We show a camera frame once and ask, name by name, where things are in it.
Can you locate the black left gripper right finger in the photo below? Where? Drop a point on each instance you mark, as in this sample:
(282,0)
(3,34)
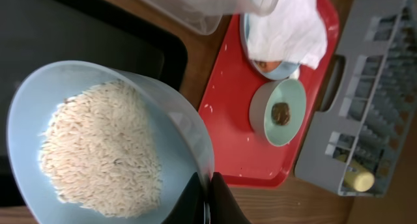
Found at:
(223,207)

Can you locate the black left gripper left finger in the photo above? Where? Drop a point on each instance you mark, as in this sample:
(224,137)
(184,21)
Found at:
(191,206)

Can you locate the white rice pile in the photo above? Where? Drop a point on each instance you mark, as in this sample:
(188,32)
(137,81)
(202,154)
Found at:
(99,152)

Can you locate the brown food scrap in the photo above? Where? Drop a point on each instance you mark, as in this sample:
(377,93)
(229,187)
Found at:
(281,113)

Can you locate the mint green bowl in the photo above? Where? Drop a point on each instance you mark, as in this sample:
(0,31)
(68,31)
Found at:
(290,91)

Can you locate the light blue bowl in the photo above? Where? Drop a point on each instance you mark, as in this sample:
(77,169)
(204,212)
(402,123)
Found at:
(182,142)

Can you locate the yellow cup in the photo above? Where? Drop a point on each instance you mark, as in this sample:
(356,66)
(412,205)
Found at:
(356,177)

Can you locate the light blue plate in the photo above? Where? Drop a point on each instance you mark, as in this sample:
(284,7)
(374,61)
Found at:
(283,71)

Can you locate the orange carrot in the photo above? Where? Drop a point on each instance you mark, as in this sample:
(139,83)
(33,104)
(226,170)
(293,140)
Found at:
(267,66)

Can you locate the white paper napkin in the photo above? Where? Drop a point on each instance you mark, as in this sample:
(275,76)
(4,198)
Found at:
(294,32)

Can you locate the grey dishwasher rack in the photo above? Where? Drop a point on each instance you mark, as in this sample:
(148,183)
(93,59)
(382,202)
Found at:
(369,117)

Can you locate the red serving tray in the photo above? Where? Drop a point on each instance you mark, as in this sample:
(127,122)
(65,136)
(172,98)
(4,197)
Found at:
(240,155)

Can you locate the clear plastic bin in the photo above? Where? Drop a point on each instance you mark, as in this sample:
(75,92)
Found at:
(204,16)

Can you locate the black tray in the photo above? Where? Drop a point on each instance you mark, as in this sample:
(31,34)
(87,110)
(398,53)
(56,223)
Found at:
(39,32)

